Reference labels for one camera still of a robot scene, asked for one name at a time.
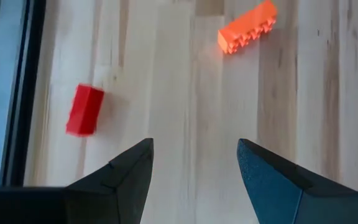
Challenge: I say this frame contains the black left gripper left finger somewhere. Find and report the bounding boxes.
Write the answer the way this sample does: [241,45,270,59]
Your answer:
[65,138,154,224]

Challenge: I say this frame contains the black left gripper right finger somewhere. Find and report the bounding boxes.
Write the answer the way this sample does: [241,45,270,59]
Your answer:
[237,139,358,224]

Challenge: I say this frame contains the red toy building block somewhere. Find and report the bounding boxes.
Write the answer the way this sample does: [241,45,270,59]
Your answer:
[65,83,105,138]

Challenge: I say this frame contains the orange toy building block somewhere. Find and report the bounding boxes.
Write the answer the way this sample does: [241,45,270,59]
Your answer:
[217,0,278,55]

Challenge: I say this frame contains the black aluminium table frame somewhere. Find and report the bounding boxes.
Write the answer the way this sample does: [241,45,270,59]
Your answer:
[0,0,47,187]

